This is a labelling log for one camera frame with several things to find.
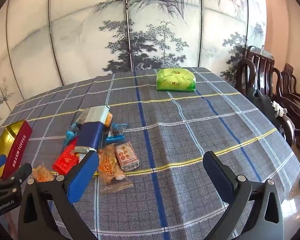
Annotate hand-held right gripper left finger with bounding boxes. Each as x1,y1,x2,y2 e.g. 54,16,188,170
18,149,100,240

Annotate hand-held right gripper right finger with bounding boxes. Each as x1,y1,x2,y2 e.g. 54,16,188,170
203,151,283,240

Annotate small orange snack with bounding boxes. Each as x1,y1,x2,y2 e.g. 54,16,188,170
31,164,56,183

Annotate red tin box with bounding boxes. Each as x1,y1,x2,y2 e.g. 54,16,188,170
0,119,33,180

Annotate red snack packet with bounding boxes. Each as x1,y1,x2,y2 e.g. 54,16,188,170
52,137,84,175

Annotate orange cookie packet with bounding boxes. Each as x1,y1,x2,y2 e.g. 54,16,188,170
97,144,133,195

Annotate dark blue snack box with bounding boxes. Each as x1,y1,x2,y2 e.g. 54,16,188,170
71,104,111,154

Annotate light blue candy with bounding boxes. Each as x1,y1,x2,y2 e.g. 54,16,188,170
64,122,83,145

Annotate pink label snack packet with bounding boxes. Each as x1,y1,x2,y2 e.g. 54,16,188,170
114,141,140,172

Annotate blue clear snack packet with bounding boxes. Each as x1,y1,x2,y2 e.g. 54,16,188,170
105,122,129,144

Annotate orange snack packet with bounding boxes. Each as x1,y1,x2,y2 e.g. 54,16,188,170
104,112,113,130

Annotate grey plaid tablecloth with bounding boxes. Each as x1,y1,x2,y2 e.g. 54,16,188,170
1,67,300,240

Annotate black bag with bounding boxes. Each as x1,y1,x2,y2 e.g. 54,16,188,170
245,85,290,135

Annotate white gloves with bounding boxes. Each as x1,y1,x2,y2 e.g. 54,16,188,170
271,100,287,117

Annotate green tissue pack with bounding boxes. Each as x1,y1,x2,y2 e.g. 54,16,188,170
156,67,196,93

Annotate dark wooden chair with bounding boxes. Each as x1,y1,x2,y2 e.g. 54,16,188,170
235,45,300,153
277,63,300,135

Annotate ink painting folding screen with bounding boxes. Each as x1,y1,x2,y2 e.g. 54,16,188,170
0,0,268,130

